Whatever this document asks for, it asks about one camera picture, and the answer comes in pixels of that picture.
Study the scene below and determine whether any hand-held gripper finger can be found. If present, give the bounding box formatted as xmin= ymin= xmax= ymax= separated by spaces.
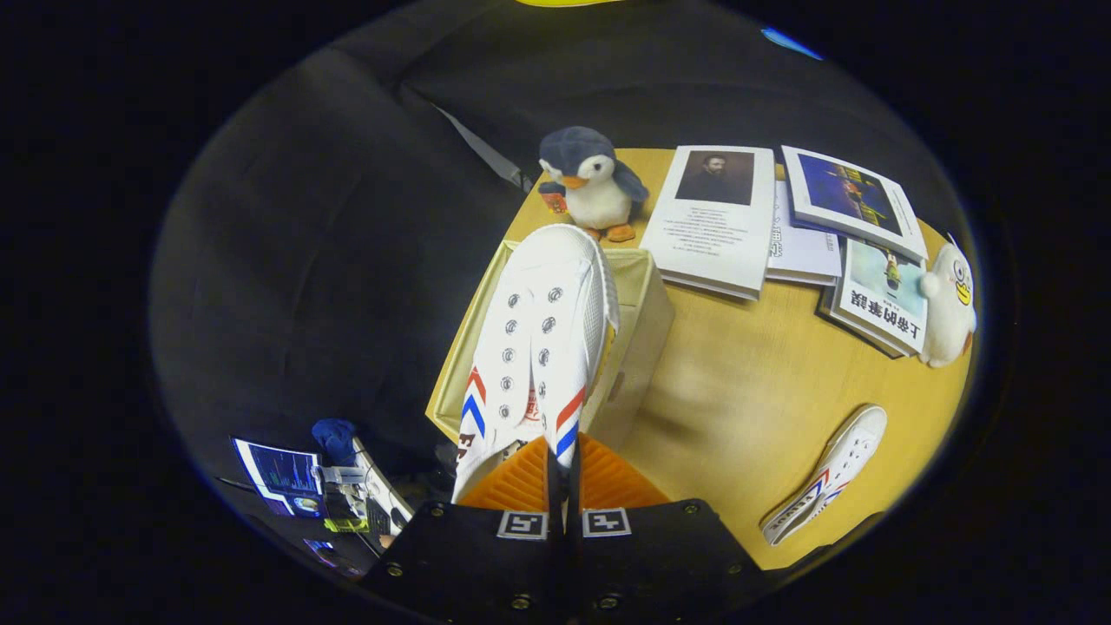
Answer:
xmin=566 ymin=434 xmax=773 ymax=625
xmin=360 ymin=434 xmax=563 ymax=625

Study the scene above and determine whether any beige fabric storage box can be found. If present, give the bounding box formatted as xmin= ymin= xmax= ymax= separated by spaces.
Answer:
xmin=424 ymin=239 xmax=676 ymax=452

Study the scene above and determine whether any white striped canvas shoe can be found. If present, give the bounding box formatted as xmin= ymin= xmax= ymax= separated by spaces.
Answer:
xmin=451 ymin=223 xmax=621 ymax=504
xmin=760 ymin=405 xmax=888 ymax=547

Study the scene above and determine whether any white electronic device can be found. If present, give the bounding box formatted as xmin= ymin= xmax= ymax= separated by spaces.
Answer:
xmin=321 ymin=464 xmax=393 ymax=535

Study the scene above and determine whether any blue cloth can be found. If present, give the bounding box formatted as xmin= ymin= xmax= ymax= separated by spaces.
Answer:
xmin=311 ymin=418 xmax=358 ymax=468

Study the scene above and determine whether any lit computer screen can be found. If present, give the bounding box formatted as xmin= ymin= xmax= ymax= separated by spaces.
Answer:
xmin=230 ymin=437 xmax=326 ymax=520

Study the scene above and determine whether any white book with portrait cover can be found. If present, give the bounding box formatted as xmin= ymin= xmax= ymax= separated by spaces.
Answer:
xmin=640 ymin=144 xmax=776 ymax=302

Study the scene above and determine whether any blue penguin plush toy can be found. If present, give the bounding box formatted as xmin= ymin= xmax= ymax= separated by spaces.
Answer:
xmin=537 ymin=126 xmax=650 ymax=243

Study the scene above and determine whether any plain white book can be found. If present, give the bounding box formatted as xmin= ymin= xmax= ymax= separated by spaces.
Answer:
xmin=766 ymin=178 xmax=843 ymax=287

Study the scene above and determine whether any thick book with teal cover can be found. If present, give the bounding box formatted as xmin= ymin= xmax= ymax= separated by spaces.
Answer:
xmin=818 ymin=236 xmax=930 ymax=359

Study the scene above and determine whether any white duck plush toy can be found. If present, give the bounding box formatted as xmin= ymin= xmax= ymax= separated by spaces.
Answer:
xmin=918 ymin=234 xmax=978 ymax=369

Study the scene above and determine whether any book with blue picture cover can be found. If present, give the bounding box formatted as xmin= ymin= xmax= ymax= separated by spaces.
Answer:
xmin=780 ymin=145 xmax=930 ymax=263

